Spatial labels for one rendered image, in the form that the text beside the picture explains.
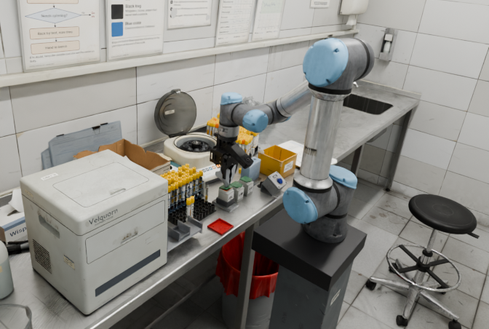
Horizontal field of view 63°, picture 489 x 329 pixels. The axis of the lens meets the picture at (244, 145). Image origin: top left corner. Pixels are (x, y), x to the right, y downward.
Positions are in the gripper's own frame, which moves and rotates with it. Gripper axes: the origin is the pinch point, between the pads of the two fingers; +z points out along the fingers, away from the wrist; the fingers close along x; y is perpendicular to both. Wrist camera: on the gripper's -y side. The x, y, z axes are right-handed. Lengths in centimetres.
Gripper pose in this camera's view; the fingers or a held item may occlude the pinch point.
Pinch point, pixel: (228, 184)
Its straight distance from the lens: 152.8
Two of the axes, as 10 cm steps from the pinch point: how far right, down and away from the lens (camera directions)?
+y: -8.2, -3.0, 4.9
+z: -1.0, 9.1, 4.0
